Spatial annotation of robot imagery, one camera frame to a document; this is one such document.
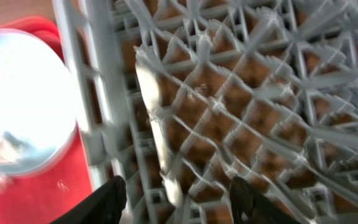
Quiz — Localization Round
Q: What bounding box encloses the grey dishwasher rack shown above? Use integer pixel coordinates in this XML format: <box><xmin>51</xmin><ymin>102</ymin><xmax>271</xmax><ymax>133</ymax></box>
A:
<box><xmin>53</xmin><ymin>0</ymin><xmax>358</xmax><ymax>223</ymax></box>

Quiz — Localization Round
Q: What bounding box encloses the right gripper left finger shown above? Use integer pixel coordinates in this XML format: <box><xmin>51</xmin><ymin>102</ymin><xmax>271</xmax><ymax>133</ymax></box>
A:
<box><xmin>52</xmin><ymin>175</ymin><xmax>127</xmax><ymax>224</ymax></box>

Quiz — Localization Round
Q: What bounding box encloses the red serving tray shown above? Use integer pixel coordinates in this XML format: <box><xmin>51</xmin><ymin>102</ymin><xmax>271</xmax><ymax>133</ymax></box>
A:
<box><xmin>0</xmin><ymin>16</ymin><xmax>93</xmax><ymax>224</ymax></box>

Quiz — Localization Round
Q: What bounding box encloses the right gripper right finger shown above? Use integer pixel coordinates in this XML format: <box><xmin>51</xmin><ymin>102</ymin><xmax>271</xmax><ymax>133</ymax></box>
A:
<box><xmin>229</xmin><ymin>176</ymin><xmax>300</xmax><ymax>224</ymax></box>

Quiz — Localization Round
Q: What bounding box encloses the light blue plate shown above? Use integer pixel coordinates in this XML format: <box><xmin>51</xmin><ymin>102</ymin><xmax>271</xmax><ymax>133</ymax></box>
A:
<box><xmin>0</xmin><ymin>29</ymin><xmax>76</xmax><ymax>176</ymax></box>

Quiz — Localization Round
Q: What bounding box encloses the white plastic spoon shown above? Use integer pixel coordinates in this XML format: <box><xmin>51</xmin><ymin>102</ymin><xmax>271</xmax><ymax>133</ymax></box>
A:
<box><xmin>135</xmin><ymin>62</ymin><xmax>183</xmax><ymax>207</ymax></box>

